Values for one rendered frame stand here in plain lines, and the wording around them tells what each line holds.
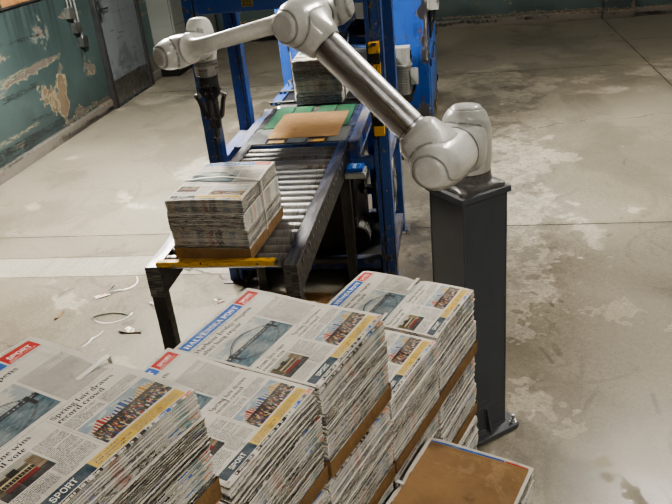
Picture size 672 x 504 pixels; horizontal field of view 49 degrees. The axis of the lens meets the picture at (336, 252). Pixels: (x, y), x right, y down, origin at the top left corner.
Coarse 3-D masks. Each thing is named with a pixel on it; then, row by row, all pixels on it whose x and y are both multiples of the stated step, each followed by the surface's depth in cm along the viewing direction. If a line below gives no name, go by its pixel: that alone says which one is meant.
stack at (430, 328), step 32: (352, 288) 223; (384, 288) 222; (416, 288) 220; (448, 288) 218; (384, 320) 205; (416, 320) 203; (448, 320) 202; (416, 352) 190; (448, 352) 204; (416, 384) 186; (384, 416) 170; (416, 416) 189; (448, 416) 212; (384, 448) 172; (416, 448) 193; (352, 480) 159
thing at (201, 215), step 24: (192, 192) 254; (216, 192) 251; (240, 192) 249; (168, 216) 252; (192, 216) 250; (216, 216) 247; (240, 216) 245; (192, 240) 254; (216, 240) 252; (240, 240) 250
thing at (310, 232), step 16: (336, 160) 340; (336, 176) 328; (320, 192) 305; (336, 192) 327; (320, 208) 290; (304, 224) 277; (320, 224) 290; (304, 240) 264; (320, 240) 289; (288, 256) 254; (304, 256) 260; (288, 272) 249; (304, 272) 259; (288, 288) 252
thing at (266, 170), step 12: (204, 168) 276; (216, 168) 274; (228, 168) 273; (240, 168) 271; (252, 168) 269; (264, 168) 268; (264, 180) 265; (276, 180) 276; (264, 192) 264; (276, 192) 276; (276, 204) 275
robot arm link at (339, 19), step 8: (328, 0) 229; (336, 0) 230; (344, 0) 231; (352, 0) 235; (336, 8) 231; (344, 8) 231; (352, 8) 234; (336, 16) 231; (344, 16) 232; (336, 24) 234
